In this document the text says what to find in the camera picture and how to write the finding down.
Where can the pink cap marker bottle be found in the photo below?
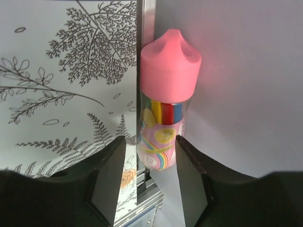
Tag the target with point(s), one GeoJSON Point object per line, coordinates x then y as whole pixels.
{"type": "Point", "coordinates": [169, 67]}

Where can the floral patterned table mat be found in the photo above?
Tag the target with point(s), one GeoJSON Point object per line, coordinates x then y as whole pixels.
{"type": "Point", "coordinates": [67, 85]}

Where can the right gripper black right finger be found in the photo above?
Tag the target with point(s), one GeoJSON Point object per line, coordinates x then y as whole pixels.
{"type": "Point", "coordinates": [214, 195]}

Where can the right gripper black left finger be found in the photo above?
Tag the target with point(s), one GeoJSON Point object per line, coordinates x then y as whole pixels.
{"type": "Point", "coordinates": [83, 195]}

